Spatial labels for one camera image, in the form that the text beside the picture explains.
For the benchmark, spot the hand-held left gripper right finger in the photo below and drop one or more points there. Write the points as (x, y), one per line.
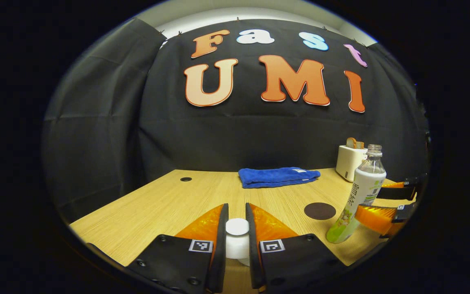
(254, 261)

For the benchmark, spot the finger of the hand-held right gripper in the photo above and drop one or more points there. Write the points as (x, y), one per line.
(402, 191)
(382, 218)

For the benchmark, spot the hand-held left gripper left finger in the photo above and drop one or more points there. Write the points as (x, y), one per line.
(222, 253)

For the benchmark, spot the white teacup lid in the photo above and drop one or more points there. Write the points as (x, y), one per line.
(237, 241)

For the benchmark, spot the clear plastic water bottle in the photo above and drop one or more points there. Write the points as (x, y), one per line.
(365, 188)

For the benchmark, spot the dark brown round coaster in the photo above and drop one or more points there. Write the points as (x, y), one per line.
(320, 211)

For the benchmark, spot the white toaster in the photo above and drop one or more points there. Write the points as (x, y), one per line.
(347, 163)

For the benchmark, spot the toast bread slice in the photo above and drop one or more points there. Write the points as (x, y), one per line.
(360, 145)
(351, 143)

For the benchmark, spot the blue folded towel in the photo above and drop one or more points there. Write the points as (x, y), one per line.
(276, 177)

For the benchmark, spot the black backdrop cloth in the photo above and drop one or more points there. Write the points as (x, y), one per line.
(239, 134)

